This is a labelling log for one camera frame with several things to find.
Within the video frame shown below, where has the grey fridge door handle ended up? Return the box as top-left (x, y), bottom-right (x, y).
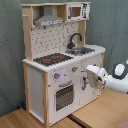
top-left (82, 77), bottom-right (87, 90)

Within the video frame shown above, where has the toy oven door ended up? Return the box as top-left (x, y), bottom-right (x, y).
top-left (55, 80), bottom-right (74, 111)

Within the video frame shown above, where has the black toy faucet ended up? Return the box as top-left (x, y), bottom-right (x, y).
top-left (67, 33), bottom-right (82, 49)

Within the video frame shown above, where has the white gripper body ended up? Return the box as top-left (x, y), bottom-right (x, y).
top-left (86, 65), bottom-right (108, 89)

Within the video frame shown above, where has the wooden toy kitchen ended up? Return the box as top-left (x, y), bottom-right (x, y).
top-left (22, 2), bottom-right (105, 128)

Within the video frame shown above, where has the black toy stovetop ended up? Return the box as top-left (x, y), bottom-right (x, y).
top-left (34, 53), bottom-right (71, 67)

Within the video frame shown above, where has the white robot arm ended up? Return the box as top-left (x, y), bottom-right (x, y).
top-left (86, 61), bottom-right (128, 94)

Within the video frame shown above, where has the left oven knob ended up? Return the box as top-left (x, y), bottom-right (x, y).
top-left (54, 73), bottom-right (60, 79)

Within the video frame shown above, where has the toy microwave oven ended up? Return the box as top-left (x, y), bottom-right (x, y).
top-left (67, 3), bottom-right (89, 21)

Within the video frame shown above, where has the grey toy sink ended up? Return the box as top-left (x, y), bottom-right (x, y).
top-left (66, 47), bottom-right (94, 56)

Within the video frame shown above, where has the grey range hood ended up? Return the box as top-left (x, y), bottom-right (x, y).
top-left (35, 6), bottom-right (64, 27)

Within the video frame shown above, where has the oven knob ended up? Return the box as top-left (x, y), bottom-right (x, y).
top-left (54, 73), bottom-right (60, 79)
top-left (72, 66), bottom-right (78, 72)

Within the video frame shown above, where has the right oven knob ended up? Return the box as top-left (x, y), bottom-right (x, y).
top-left (72, 66), bottom-right (78, 72)

